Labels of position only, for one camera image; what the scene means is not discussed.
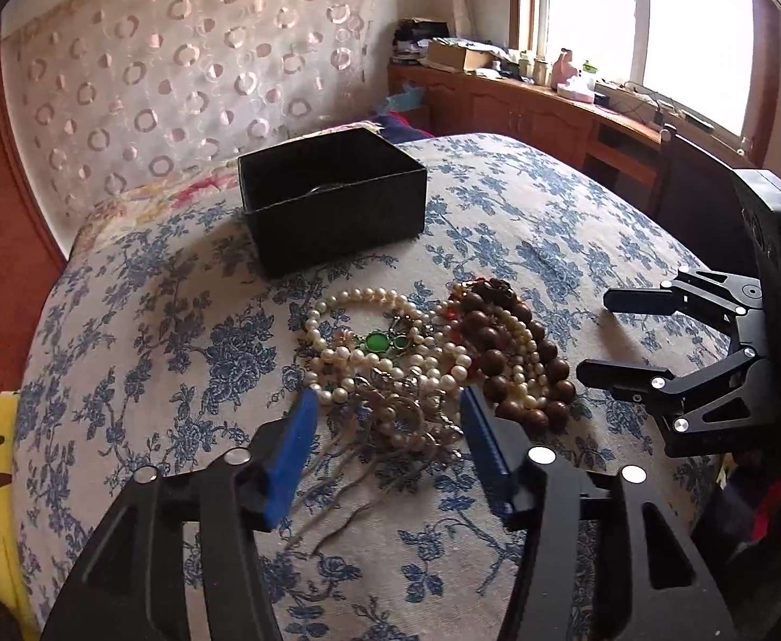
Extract red cloth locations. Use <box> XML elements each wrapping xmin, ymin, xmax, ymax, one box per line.
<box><xmin>724</xmin><ymin>454</ymin><xmax>781</xmax><ymax>542</ymax></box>

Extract cardboard box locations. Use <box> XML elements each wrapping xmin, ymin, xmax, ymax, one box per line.
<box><xmin>426</xmin><ymin>38</ymin><xmax>498</xmax><ymax>73</ymax></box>

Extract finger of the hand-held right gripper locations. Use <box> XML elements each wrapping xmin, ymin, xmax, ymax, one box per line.
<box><xmin>576</xmin><ymin>343</ymin><xmax>775</xmax><ymax>458</ymax></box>
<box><xmin>603</xmin><ymin>267</ymin><xmax>766</xmax><ymax>348</ymax></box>

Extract black jewelry box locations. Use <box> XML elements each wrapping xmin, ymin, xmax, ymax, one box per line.
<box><xmin>237</xmin><ymin>128</ymin><xmax>428</xmax><ymax>279</ymax></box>

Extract white pearl necklace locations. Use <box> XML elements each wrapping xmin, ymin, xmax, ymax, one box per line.
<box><xmin>303</xmin><ymin>287</ymin><xmax>475</xmax><ymax>408</ymax></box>

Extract pink floral quilt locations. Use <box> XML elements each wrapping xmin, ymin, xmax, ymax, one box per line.
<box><xmin>76</xmin><ymin>170</ymin><xmax>245</xmax><ymax>248</ymax></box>

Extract green pendant necklace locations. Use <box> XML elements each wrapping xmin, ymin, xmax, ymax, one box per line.
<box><xmin>357</xmin><ymin>329</ymin><xmax>413</xmax><ymax>355</ymax></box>

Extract silver chain necklace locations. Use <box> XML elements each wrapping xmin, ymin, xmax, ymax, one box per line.
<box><xmin>284</xmin><ymin>367</ymin><xmax>466</xmax><ymax>552</ymax></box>

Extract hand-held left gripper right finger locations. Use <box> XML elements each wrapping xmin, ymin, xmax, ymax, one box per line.
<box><xmin>458</xmin><ymin>384</ymin><xmax>739</xmax><ymax>641</ymax></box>

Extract dark wooden chair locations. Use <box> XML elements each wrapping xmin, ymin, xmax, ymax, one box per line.
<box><xmin>658</xmin><ymin>123</ymin><xmax>766</xmax><ymax>231</ymax></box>

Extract wooden cabinet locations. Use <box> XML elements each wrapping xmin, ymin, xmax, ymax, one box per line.
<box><xmin>388</xmin><ymin>63</ymin><xmax>672</xmax><ymax>196</ymax></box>

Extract blue floral bedspread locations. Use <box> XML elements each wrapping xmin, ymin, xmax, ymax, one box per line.
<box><xmin>13</xmin><ymin>134</ymin><xmax>732</xmax><ymax>641</ymax></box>

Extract white tissue box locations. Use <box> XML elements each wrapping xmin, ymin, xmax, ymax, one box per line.
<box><xmin>557</xmin><ymin>76</ymin><xmax>596</xmax><ymax>105</ymax></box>

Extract brown wooden bead bracelet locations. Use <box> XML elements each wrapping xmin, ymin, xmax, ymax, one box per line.
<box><xmin>460</xmin><ymin>278</ymin><xmax>577</xmax><ymax>432</ymax></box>

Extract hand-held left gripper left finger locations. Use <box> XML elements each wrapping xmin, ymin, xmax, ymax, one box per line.
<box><xmin>42</xmin><ymin>387</ymin><xmax>321</xmax><ymax>641</ymax></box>

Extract pile of dark clothes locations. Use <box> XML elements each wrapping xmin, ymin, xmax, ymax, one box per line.
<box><xmin>394</xmin><ymin>19</ymin><xmax>451</xmax><ymax>65</ymax></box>

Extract window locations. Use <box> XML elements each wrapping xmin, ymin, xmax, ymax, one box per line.
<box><xmin>517</xmin><ymin>0</ymin><xmax>766</xmax><ymax>138</ymax></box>

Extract blue bag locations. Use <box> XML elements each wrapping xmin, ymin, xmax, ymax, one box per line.
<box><xmin>373</xmin><ymin>80</ymin><xmax>429</xmax><ymax>128</ymax></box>

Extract pink figurine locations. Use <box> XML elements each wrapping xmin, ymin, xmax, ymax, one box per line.
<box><xmin>551</xmin><ymin>48</ymin><xmax>582</xmax><ymax>88</ymax></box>

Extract wooden headboard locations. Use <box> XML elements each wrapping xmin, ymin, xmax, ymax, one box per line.
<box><xmin>0</xmin><ymin>27</ymin><xmax>69</xmax><ymax>402</ymax></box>

